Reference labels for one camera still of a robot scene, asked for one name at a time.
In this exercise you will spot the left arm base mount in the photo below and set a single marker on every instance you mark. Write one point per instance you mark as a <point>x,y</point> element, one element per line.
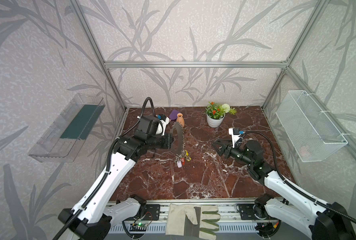
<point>148,212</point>

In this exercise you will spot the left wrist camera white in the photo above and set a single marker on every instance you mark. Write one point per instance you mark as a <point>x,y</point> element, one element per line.
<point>163,122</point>

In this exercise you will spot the left circuit board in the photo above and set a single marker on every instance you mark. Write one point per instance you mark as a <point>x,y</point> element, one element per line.
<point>138,227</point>

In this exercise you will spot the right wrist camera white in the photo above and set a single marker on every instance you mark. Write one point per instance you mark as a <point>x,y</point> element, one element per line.
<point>237,136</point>

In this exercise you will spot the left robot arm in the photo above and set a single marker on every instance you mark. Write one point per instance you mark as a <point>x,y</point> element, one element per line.
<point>90,218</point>

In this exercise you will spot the clear plastic wall shelf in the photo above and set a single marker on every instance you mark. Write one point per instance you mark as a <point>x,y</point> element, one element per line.
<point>64,139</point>

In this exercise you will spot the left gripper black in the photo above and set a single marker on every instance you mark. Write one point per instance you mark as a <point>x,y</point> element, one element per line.
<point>170,141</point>

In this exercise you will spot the white pot artificial plant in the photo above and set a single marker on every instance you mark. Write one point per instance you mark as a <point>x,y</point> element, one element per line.
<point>216,113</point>

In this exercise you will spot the orange ribbed vase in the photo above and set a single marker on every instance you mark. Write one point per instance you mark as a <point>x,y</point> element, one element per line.
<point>180,120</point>

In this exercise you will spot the beige green work glove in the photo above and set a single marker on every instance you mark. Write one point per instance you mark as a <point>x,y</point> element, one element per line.
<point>200,221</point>

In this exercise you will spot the white wire mesh basket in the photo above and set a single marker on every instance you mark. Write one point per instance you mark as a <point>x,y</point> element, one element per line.
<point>313,134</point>

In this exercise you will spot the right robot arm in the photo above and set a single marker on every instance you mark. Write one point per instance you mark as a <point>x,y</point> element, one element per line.
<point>315,218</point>

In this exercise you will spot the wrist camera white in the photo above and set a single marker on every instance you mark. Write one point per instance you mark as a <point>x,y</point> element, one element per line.
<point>237,136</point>
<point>163,122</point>

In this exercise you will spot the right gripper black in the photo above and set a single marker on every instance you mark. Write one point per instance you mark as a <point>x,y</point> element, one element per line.
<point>226,150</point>

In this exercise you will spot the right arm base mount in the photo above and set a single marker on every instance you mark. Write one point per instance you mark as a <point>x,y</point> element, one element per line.
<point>246,211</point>

